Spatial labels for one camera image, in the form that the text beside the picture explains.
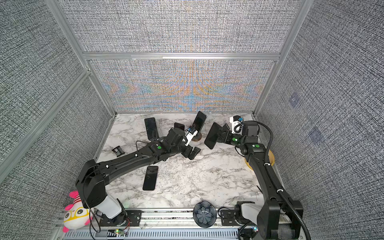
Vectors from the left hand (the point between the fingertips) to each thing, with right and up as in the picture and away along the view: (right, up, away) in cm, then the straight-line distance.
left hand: (194, 145), depth 80 cm
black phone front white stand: (-25, -19, +5) cm, 32 cm away
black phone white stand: (-11, +11, +13) cm, 20 cm away
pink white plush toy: (-55, -31, -11) cm, 64 cm away
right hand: (+13, +7, 0) cm, 15 cm away
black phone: (-27, +9, +15) cm, 32 cm away
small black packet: (-49, -6, +16) cm, 52 cm away
